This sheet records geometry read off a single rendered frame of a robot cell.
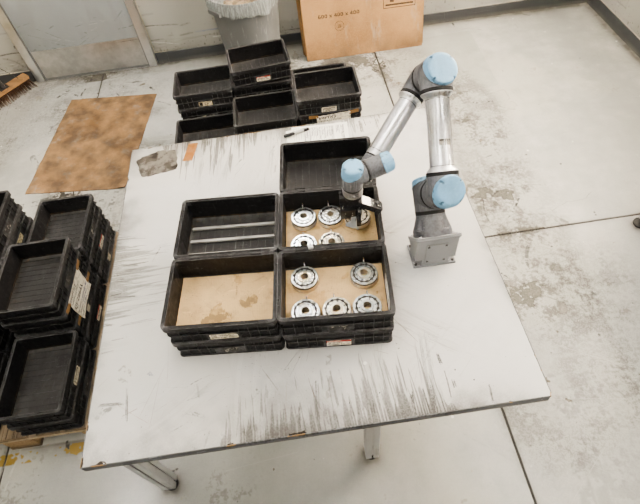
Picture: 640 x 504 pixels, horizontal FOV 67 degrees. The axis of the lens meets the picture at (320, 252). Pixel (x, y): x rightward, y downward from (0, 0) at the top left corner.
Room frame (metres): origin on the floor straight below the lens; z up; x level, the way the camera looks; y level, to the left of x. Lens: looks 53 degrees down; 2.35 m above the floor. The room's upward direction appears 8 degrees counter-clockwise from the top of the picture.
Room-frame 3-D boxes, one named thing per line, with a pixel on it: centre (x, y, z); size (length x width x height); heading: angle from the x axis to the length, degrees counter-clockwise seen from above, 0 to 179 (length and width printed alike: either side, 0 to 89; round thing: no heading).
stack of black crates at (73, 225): (1.82, 1.36, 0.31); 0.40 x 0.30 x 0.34; 1
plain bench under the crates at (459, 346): (1.30, 0.10, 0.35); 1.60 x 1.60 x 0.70; 1
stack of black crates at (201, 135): (2.59, 0.63, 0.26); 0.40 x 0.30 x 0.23; 91
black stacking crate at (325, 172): (1.54, -0.08, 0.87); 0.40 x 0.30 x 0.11; 86
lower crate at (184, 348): (0.96, 0.36, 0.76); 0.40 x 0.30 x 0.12; 86
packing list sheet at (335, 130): (1.97, -0.07, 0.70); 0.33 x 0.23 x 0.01; 91
